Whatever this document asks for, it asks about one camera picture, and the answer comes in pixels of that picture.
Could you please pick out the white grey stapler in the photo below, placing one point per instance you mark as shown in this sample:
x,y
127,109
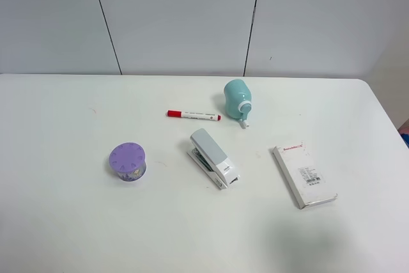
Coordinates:
x,y
209,156

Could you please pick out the red capped white marker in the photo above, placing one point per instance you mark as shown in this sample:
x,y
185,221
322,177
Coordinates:
x,y
193,115

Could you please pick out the purple lidded round container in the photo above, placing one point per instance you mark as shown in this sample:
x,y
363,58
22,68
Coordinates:
x,y
127,160

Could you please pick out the white flat cardboard box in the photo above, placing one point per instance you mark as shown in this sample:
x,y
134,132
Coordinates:
x,y
305,180

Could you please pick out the blue object at table edge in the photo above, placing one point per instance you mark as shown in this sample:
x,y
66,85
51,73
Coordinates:
x,y
405,138

